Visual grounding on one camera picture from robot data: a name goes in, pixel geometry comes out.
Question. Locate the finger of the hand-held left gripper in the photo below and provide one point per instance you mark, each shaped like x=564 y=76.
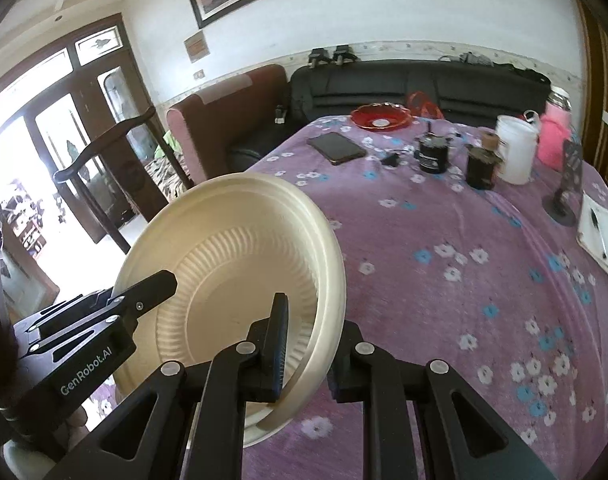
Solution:
x=151 y=290

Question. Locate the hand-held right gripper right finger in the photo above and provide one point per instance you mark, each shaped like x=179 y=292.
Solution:
x=334 y=385

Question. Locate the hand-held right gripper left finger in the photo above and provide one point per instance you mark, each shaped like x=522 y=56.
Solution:
x=283 y=340

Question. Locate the cream paper bowl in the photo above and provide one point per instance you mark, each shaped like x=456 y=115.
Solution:
x=224 y=220

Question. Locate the purple floral table cloth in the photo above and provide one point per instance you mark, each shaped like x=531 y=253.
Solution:
x=433 y=285

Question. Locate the dark wooden chair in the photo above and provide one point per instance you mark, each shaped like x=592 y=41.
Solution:
x=109 y=130

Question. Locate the brown armchair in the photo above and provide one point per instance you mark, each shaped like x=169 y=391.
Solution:
x=219 y=120

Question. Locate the black smartphone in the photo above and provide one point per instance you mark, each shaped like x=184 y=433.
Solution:
x=336 y=147

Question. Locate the small black adapter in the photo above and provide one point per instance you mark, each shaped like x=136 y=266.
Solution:
x=391 y=159

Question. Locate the wooden glass door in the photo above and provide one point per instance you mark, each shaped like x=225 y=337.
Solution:
x=134 y=75

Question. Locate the small black bottle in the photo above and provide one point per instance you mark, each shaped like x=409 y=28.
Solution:
x=281 y=113

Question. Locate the red glass plate gold rim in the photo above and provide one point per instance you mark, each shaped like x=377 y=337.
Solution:
x=368 y=117

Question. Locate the dark jar with cork lid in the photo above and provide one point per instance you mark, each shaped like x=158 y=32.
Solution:
x=481 y=170

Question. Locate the black leather sofa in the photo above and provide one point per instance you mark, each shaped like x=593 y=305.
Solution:
x=364 y=85

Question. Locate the red plastic bag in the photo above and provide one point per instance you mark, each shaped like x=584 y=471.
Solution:
x=426 y=107

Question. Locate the small black device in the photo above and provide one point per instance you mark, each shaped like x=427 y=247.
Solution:
x=344 y=55

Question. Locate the white plastic tub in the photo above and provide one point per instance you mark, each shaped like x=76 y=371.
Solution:
x=516 y=152

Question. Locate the black pen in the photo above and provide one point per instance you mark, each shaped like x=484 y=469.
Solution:
x=597 y=232

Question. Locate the black phone stand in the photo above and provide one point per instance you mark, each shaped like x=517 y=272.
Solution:
x=572 y=165

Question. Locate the pink jar with clear lid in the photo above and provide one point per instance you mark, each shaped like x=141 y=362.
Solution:
x=553 y=140

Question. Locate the clear plastic bag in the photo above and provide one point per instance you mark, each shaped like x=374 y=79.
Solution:
x=533 y=119

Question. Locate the wooden cabinet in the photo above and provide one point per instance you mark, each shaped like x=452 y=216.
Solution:
x=601 y=85

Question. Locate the small wall plaque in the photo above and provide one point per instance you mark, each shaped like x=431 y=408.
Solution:
x=197 y=47

